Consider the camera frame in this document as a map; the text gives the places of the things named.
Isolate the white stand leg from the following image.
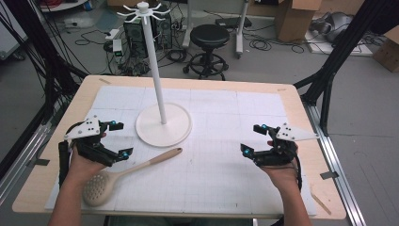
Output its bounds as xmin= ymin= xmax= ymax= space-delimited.
xmin=234 ymin=0 xmax=249 ymax=59
xmin=182 ymin=0 xmax=195 ymax=49

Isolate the black round stool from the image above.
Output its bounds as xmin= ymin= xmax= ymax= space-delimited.
xmin=182 ymin=24 xmax=231 ymax=81

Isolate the thin wooden stick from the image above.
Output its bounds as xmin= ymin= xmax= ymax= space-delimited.
xmin=310 ymin=191 xmax=332 ymax=217

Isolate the coiled black floor cable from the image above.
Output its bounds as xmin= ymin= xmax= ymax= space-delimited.
xmin=248 ymin=37 xmax=273 ymax=53

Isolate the small cardboard box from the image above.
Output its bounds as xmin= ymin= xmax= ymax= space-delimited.
xmin=372 ymin=25 xmax=399 ymax=73

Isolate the white power adapter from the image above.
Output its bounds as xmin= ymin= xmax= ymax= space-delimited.
xmin=111 ymin=39 xmax=124 ymax=57

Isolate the white grid mat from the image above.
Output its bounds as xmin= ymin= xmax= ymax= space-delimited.
xmin=44 ymin=85 xmax=318 ymax=218

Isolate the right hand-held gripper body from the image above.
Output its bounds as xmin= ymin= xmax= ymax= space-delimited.
xmin=254 ymin=122 xmax=321 ymax=168

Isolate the beige slotted spoon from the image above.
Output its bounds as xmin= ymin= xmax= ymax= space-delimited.
xmin=82 ymin=147 xmax=184 ymax=208

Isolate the black computer tower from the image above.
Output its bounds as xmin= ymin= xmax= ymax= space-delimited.
xmin=122 ymin=11 xmax=174 ymax=59

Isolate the black metal frame stand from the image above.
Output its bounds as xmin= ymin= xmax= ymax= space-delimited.
xmin=0 ymin=0 xmax=89 ymax=181
xmin=293 ymin=0 xmax=399 ymax=137

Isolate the person's right hand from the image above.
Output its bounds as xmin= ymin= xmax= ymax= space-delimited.
xmin=260 ymin=140 xmax=301 ymax=190

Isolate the white floor board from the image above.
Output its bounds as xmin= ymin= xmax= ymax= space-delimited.
xmin=305 ymin=29 xmax=375 ymax=57

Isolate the flat black device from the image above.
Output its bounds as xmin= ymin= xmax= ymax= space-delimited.
xmin=215 ymin=15 xmax=253 ymax=29

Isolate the white hook rack stand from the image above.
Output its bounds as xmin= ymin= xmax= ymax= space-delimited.
xmin=116 ymin=1 xmax=193 ymax=149

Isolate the white power strip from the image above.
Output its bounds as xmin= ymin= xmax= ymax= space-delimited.
xmin=104 ymin=28 xmax=121 ymax=41

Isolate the aluminium rail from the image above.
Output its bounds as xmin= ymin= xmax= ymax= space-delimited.
xmin=302 ymin=100 xmax=368 ymax=226
xmin=0 ymin=121 xmax=53 ymax=205

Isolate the person's left hand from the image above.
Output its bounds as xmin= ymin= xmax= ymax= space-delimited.
xmin=67 ymin=132 xmax=108 ymax=188

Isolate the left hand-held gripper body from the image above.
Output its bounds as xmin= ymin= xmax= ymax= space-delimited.
xmin=63 ymin=115 xmax=122 ymax=168

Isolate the tall cardboard box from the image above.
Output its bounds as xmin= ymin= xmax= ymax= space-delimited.
xmin=274 ymin=0 xmax=324 ymax=43

